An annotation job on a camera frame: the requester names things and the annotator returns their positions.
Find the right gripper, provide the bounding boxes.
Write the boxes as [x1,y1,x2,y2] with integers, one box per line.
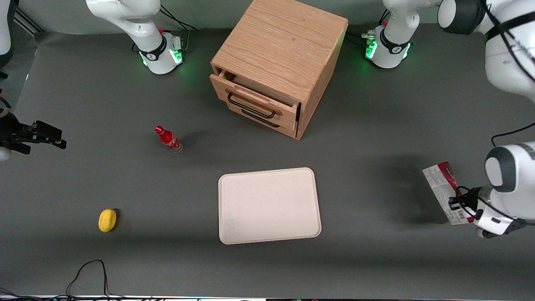
[0,112,67,155]

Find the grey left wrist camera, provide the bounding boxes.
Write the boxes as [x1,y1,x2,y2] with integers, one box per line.
[474,207,528,239]

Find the black left base cable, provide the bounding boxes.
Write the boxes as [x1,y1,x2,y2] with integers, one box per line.
[346,10,390,49]

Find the red cola bottle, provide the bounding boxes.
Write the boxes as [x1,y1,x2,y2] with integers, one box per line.
[154,125,183,153]

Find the wooden drawer cabinet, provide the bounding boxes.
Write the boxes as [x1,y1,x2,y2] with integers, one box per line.
[210,0,349,140]

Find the black base cable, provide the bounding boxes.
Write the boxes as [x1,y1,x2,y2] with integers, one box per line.
[159,4,198,51]
[346,10,390,49]

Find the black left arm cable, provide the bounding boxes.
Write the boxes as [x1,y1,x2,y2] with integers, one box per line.
[491,122,535,148]

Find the black right base cable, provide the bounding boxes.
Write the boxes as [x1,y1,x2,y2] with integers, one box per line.
[159,4,198,51]

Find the black looped cable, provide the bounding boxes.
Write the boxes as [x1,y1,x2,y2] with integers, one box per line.
[66,260,112,299]

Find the yellow lemon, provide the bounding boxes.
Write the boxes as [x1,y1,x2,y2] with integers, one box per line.
[98,209,117,233]

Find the aluminium frame rail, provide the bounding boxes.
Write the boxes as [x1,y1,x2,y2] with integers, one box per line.
[14,8,43,35]

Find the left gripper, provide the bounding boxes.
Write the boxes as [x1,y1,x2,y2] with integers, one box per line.
[449,186,496,218]

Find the beige plastic tray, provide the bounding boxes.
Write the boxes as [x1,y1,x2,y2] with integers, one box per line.
[218,167,322,245]

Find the wooden drawer with black handle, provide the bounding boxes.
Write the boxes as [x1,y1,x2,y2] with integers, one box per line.
[210,69,301,126]
[228,105,298,140]

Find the red cookie box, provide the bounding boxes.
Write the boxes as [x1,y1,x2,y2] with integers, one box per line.
[422,162,476,226]

